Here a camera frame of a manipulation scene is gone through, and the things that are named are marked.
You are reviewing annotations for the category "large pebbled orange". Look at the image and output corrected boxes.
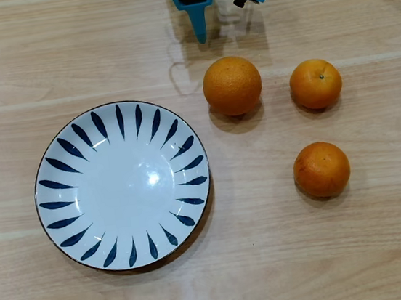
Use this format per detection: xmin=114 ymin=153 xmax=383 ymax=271
xmin=199 ymin=52 xmax=266 ymax=120

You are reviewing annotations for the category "white plate with blue strokes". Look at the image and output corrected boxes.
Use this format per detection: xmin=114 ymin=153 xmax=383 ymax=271
xmin=23 ymin=91 xmax=222 ymax=281

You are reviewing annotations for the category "orange with green stem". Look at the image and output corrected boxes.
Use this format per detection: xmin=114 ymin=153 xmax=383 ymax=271
xmin=286 ymin=55 xmax=346 ymax=113

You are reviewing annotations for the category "orange with pale blemish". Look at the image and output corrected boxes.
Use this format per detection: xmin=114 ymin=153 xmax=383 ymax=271
xmin=289 ymin=138 xmax=355 ymax=202

